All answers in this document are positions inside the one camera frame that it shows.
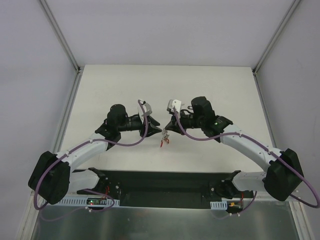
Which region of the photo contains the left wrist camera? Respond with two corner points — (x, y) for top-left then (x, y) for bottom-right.
(137, 99), (152, 123)

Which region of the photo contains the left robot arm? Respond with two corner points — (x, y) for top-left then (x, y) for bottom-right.
(28, 100), (162, 210)

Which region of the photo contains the right aluminium rail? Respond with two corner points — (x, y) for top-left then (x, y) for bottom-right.
(252, 71), (319, 240)

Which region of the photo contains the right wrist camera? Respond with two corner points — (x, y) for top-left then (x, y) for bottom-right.
(166, 99), (183, 114)

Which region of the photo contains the red handled key organizer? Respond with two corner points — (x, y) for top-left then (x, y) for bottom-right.
(161, 128), (170, 141)

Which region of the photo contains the right white cable duct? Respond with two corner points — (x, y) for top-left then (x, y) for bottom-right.
(210, 200), (228, 211)

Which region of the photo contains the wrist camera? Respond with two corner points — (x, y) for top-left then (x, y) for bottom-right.
(137, 99), (152, 123)
(166, 99), (183, 114)

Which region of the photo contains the aluminium rail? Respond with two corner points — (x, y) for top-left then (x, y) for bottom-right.
(252, 71), (319, 240)
(16, 66), (85, 240)

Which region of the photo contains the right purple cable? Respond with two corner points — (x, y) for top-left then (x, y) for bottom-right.
(173, 109), (320, 218)

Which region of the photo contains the white cable duct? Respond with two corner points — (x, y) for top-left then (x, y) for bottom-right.
(210, 200), (228, 211)
(55, 196), (120, 208)

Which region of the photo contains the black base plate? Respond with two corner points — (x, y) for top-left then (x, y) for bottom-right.
(69, 168), (266, 210)

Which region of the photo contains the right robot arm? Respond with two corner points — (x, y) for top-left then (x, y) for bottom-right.
(165, 96), (303, 202)

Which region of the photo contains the aluminium frame post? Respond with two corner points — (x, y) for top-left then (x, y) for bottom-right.
(37, 0), (82, 74)
(252, 0), (302, 76)

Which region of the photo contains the left aluminium frame post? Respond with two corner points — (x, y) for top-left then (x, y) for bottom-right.
(37, 0), (82, 74)

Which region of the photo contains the right aluminium frame post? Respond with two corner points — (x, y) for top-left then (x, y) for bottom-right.
(252, 0), (302, 76)

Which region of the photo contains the left aluminium rail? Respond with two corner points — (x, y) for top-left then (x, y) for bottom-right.
(16, 66), (85, 240)

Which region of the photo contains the left white cable duct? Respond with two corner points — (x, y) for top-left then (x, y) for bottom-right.
(55, 196), (120, 208)

